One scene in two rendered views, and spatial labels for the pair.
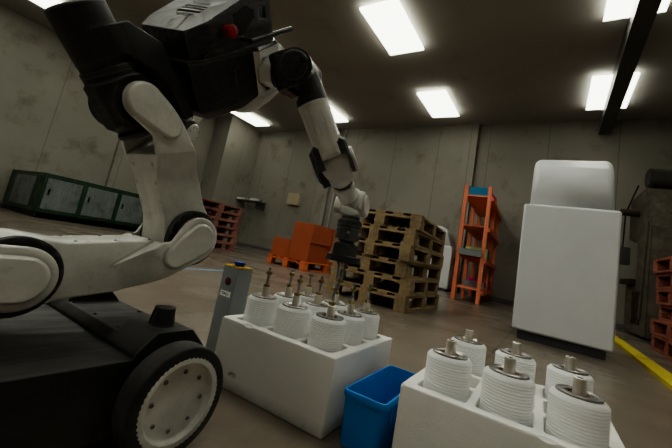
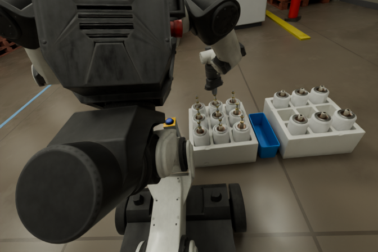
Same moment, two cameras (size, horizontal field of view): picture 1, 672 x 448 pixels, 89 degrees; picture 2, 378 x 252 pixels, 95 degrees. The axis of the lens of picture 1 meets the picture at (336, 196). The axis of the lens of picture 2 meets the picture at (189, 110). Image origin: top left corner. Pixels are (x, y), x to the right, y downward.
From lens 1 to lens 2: 0.88 m
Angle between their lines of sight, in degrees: 53
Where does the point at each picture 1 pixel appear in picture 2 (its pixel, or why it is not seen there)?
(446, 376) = (304, 129)
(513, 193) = not seen: outside the picture
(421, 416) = (296, 144)
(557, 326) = (243, 18)
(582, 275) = not seen: outside the picture
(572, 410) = (347, 122)
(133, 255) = (185, 193)
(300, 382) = (243, 153)
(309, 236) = not seen: hidden behind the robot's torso
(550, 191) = not seen: outside the picture
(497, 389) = (323, 126)
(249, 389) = (217, 163)
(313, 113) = (228, 43)
